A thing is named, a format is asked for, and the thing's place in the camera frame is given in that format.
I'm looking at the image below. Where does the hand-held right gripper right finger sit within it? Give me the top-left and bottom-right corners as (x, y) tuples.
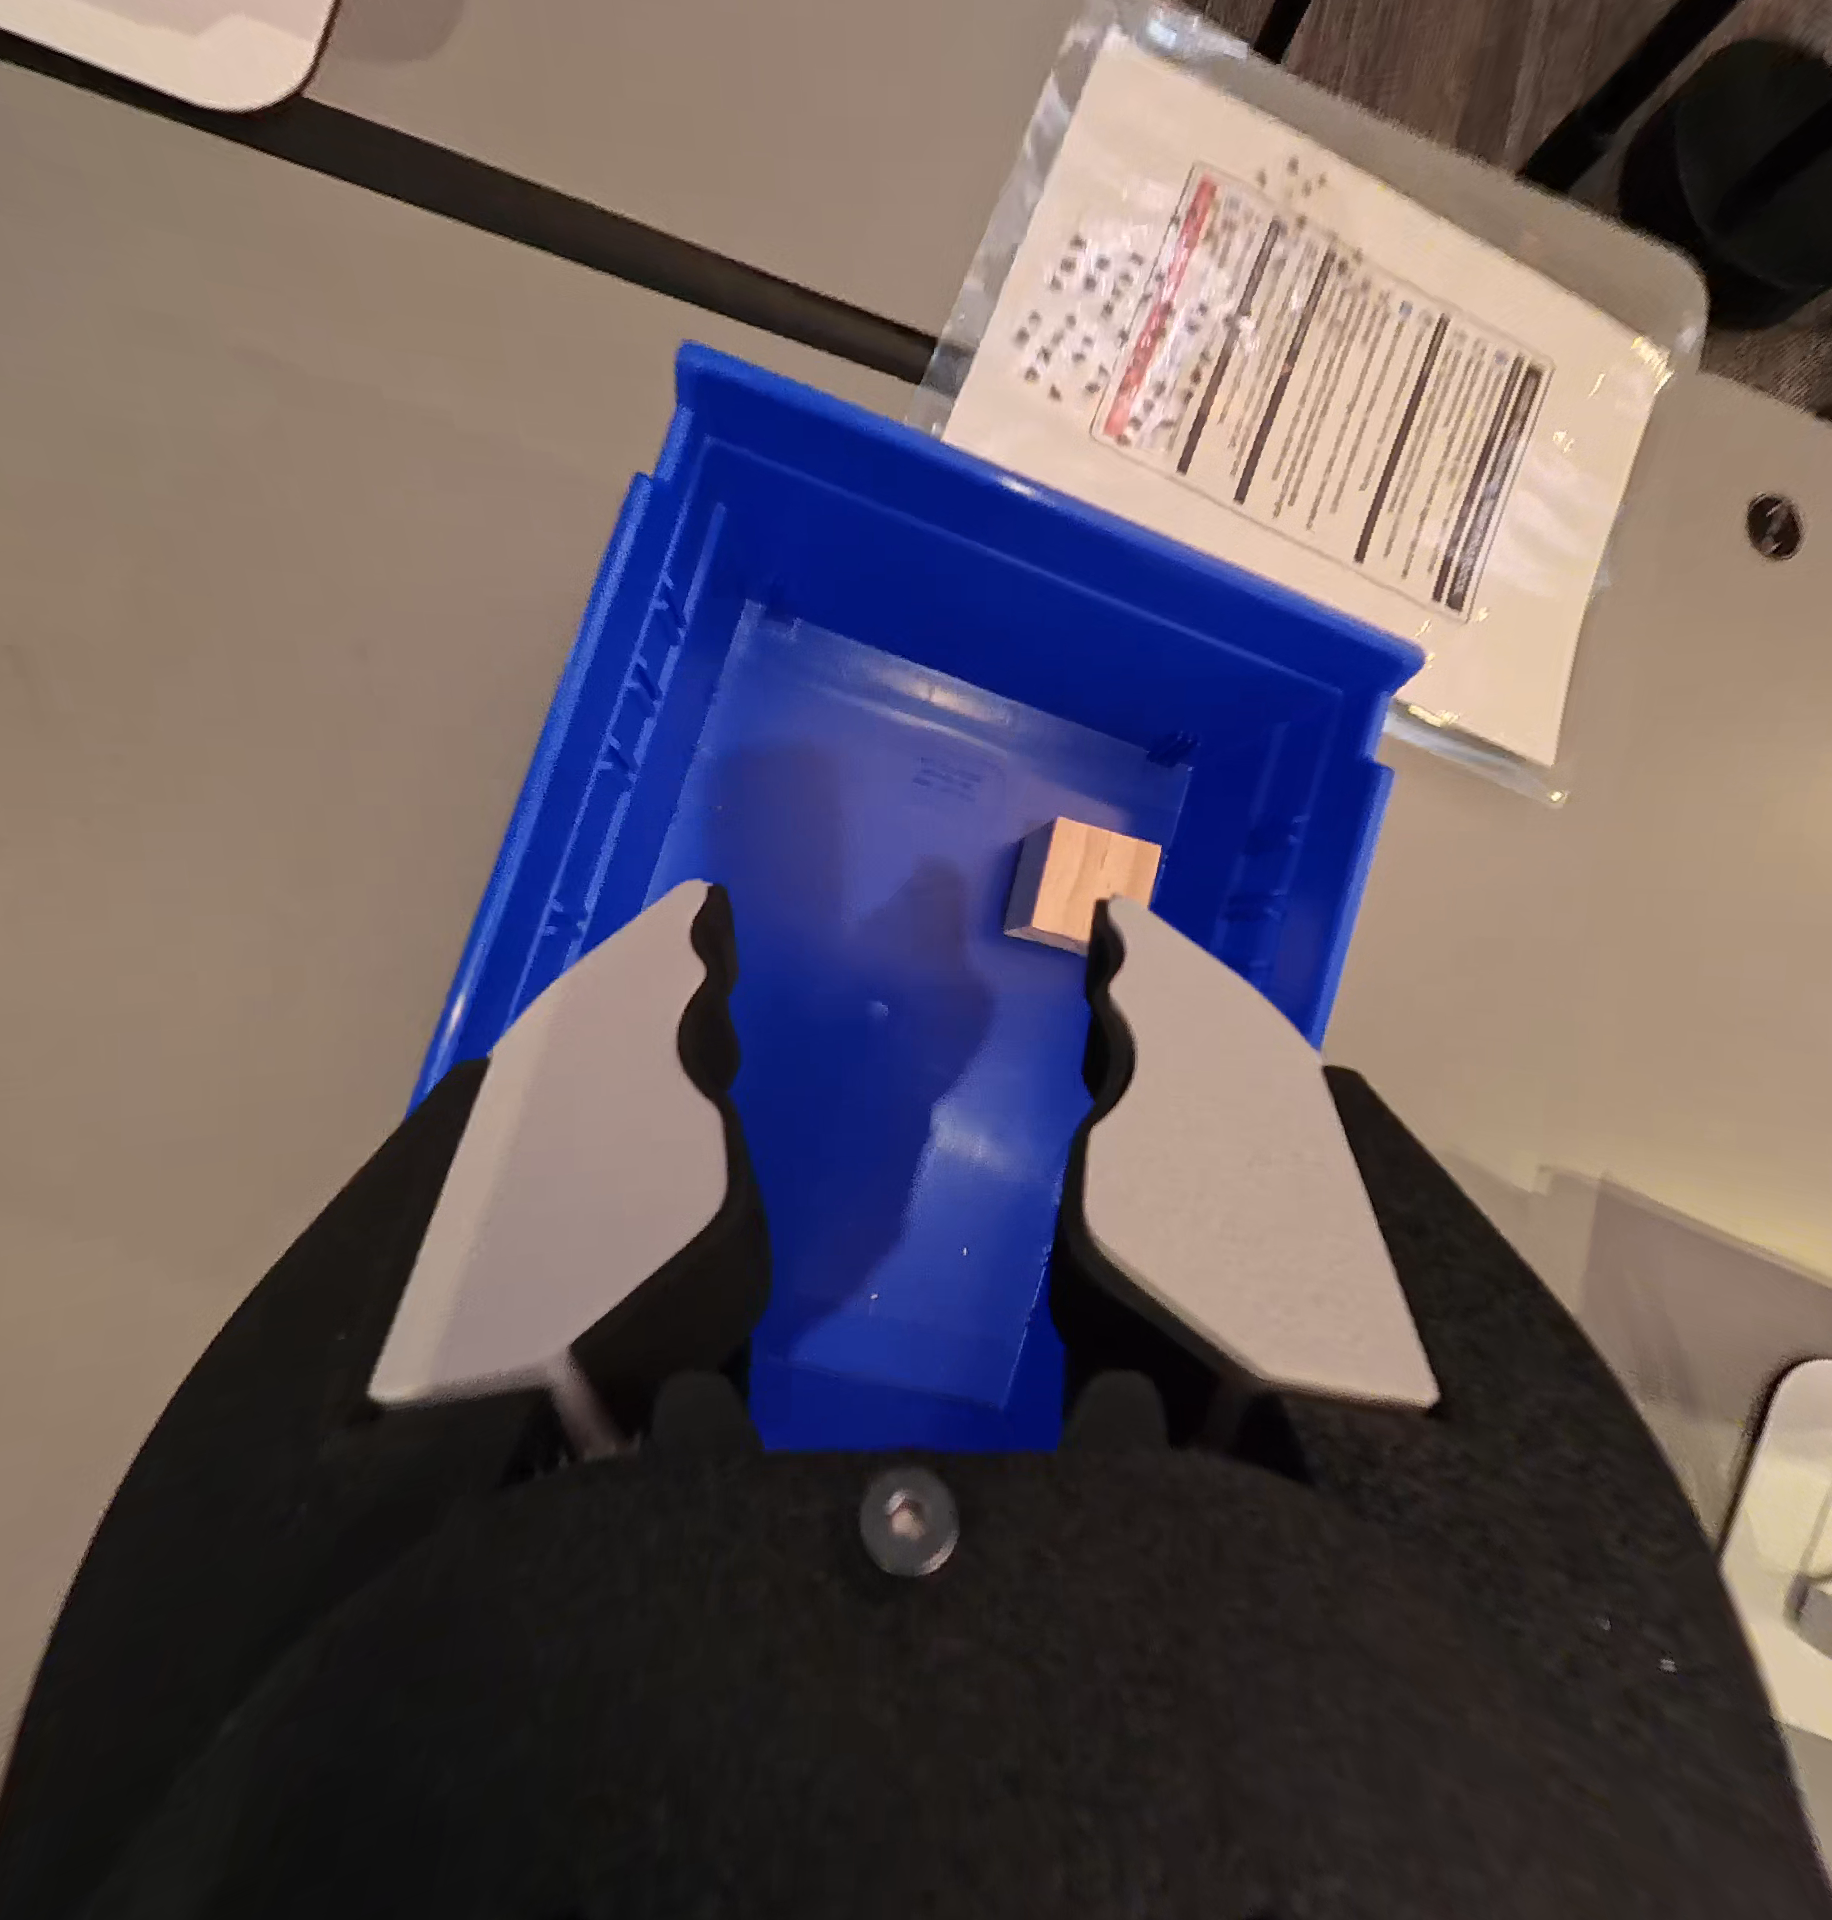
(1054, 898), (1446, 1443)

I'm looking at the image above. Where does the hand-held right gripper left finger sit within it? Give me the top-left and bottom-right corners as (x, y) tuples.
(364, 877), (779, 1460)

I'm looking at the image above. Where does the blue plastic bin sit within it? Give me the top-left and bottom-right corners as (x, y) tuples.
(405, 343), (1425, 1457)

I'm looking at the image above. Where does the single wooden cube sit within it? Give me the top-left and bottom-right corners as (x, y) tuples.
(1000, 816), (1166, 950)

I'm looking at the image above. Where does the white stand base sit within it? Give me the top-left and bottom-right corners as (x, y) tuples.
(1718, 1357), (1832, 1728)

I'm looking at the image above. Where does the sleeved instruction sheet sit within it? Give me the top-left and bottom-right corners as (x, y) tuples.
(914, 7), (1705, 812)

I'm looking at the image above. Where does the black office chair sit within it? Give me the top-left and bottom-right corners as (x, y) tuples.
(1523, 0), (1832, 339)

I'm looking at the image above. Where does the white board with dark edge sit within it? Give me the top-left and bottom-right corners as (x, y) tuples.
(29, 0), (345, 113)

